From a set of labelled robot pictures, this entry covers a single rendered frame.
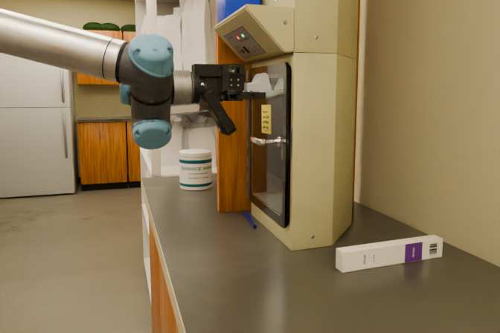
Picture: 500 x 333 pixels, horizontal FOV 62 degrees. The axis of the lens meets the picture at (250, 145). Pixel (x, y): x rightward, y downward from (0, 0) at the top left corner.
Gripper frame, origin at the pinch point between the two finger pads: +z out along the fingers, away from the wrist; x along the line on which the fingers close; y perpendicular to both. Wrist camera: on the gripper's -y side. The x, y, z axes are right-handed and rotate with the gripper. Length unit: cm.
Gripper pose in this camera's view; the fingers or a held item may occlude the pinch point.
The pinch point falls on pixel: (275, 96)
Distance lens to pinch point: 100.0
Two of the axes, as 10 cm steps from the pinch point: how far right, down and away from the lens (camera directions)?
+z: 9.5, -0.4, 3.0
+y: 0.0, -9.9, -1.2
